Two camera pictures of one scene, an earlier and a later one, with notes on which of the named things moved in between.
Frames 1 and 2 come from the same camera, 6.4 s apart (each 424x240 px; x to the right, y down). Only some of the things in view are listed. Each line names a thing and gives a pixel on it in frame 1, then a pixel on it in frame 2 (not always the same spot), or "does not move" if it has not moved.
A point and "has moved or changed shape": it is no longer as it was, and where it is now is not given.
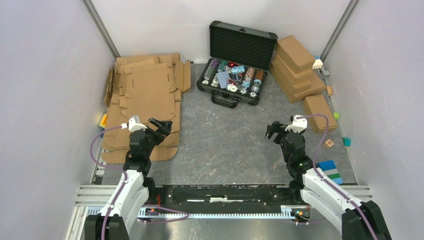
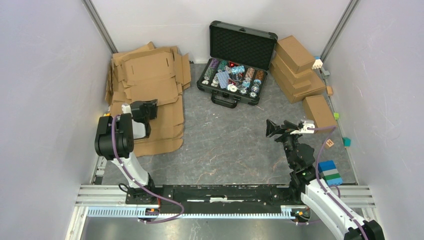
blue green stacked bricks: [330, 169] does not move
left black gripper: [166, 124] → [151, 105]
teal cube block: [347, 142] does not move
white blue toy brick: [318, 63] does not move
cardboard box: [148, 95] has moved or changed shape
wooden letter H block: [328, 143] does not move
